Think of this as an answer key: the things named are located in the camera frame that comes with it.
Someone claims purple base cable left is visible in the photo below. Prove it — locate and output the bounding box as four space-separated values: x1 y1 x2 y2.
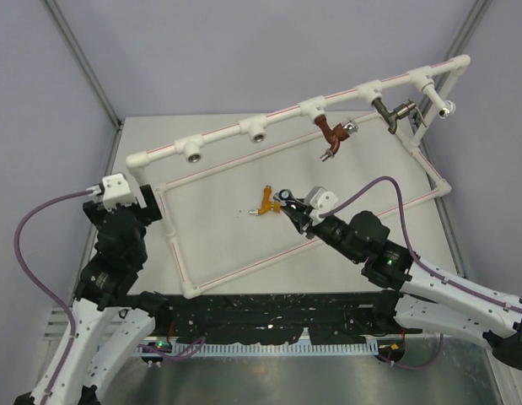
142 335 207 364

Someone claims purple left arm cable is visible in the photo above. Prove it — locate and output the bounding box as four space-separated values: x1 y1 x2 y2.
14 188 105 396

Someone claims brown faucet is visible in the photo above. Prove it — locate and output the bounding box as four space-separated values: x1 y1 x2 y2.
314 115 358 162

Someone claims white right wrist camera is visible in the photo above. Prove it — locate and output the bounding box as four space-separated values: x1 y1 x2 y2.
304 186 338 225

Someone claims chrome lever faucet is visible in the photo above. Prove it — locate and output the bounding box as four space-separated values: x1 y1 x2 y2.
273 189 296 209

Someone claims white PVC pipe frame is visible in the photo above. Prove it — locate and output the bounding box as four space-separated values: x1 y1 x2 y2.
116 55 470 297

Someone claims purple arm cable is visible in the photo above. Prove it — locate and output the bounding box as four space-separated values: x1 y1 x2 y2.
14 188 105 396
321 175 522 316

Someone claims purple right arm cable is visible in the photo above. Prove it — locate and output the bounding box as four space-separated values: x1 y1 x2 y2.
321 175 522 316

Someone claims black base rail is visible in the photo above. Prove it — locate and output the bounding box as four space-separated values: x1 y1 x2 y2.
121 290 401 345

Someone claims white faucet chrome tip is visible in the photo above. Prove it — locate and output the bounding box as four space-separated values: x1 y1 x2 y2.
421 83 456 119

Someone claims white slotted cable duct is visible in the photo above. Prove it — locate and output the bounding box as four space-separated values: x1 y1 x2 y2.
137 342 379 359

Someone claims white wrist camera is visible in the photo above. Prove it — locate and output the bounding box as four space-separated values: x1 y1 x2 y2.
304 186 338 225
86 173 137 211

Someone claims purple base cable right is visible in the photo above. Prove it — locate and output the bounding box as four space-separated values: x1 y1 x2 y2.
376 331 445 372

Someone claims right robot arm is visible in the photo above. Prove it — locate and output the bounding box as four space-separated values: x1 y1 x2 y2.
276 190 522 371

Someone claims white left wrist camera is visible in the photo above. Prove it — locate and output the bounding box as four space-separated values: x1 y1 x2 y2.
86 173 137 211

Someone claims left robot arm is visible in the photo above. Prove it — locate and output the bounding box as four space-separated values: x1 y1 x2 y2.
13 176 172 404

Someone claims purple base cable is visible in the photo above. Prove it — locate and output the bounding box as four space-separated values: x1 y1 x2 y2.
142 335 207 364
376 331 445 372

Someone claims dark grey metal faucet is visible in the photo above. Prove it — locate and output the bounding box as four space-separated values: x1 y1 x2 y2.
371 97 423 135

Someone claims yellow plastic faucet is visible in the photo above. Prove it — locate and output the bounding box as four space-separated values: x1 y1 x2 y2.
249 185 281 216

